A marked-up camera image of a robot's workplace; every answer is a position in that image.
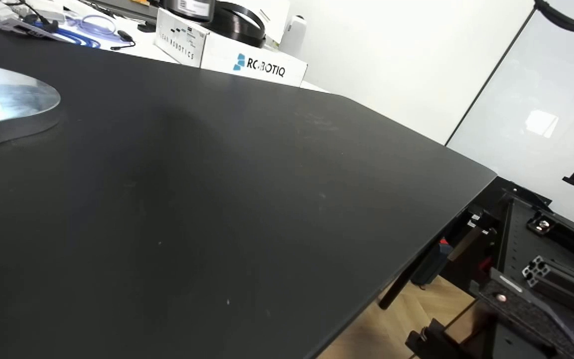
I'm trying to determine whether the black round disc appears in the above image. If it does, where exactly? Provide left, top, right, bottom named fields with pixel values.
left=207, top=1, right=267, bottom=48

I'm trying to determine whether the thick black cable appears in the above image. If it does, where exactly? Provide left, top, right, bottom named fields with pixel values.
left=534, top=0, right=574, bottom=35

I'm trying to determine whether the black metal frame rack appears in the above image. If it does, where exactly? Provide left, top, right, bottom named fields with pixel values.
left=406, top=177, right=574, bottom=359

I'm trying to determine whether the white printed cardboard box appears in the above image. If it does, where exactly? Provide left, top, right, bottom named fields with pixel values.
left=154, top=7, right=308, bottom=88

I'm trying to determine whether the white plastic bottle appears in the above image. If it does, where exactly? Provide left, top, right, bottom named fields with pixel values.
left=280, top=15, right=307, bottom=58

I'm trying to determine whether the black labelled cylinder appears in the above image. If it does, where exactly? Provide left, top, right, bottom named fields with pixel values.
left=160, top=0, right=216, bottom=23

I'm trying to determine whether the white partition panel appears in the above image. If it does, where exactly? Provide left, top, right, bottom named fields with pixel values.
left=445, top=0, right=574, bottom=241

